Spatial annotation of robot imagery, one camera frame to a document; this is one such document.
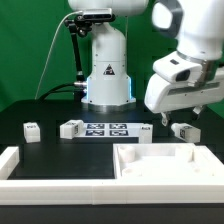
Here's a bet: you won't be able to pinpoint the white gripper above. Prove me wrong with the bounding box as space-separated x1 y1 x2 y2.
143 49 224 127

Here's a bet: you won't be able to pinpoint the white square tabletop part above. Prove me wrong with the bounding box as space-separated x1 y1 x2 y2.
113 143 224 180

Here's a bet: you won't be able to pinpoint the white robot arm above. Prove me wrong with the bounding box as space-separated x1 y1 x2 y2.
68 0 224 124

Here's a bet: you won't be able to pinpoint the fiducial marker sheet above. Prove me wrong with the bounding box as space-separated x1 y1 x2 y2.
79 123 142 138

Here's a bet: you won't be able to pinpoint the white U-shaped obstacle fence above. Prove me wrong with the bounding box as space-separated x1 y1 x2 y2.
0 146 224 205

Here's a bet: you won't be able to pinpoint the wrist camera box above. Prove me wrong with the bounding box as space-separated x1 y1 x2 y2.
153 51 202 83

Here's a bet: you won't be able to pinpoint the black base cables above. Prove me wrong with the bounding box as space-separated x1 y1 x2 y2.
38 82 88 102

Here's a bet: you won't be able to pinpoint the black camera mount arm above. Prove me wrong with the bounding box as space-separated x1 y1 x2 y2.
64 15 115 101

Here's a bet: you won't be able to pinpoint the grey camera on mount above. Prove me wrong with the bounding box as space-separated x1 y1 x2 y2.
82 8 112 20

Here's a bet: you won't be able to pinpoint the white camera cable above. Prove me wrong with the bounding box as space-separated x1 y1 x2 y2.
34 10 84 101

